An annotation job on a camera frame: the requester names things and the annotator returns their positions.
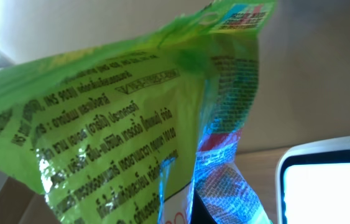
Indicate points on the green snack bag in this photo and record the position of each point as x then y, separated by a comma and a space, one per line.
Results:
134, 131

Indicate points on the white barcode scanner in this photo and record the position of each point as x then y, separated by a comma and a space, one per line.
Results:
312, 183

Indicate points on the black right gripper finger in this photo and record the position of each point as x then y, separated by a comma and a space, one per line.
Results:
200, 214

